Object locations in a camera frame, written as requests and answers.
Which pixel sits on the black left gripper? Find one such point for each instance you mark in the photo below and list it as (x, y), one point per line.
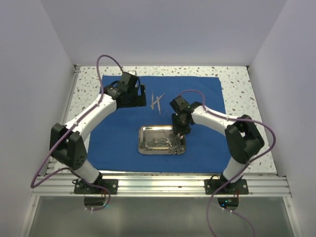
(141, 102)

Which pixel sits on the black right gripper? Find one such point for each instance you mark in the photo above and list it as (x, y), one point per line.
(177, 130)

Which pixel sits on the steel instrument tray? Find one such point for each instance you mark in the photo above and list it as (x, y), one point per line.
(152, 141)

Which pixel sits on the blue cloth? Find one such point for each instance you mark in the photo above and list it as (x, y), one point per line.
(113, 143)

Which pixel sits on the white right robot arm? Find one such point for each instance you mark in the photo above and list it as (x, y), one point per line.
(242, 136)

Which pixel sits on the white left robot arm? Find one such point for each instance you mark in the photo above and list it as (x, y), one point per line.
(67, 141)

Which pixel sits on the steel surgical scissors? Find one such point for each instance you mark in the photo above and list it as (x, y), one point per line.
(178, 149)

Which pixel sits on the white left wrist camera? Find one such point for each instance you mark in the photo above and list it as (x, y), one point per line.
(133, 72)

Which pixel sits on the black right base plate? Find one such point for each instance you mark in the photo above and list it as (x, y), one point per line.
(240, 187)

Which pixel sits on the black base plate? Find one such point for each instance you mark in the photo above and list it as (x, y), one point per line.
(101, 186)
(240, 187)

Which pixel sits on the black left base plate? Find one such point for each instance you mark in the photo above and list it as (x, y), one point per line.
(101, 186)

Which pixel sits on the aluminium front rail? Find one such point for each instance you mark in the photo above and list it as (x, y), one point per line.
(168, 185)

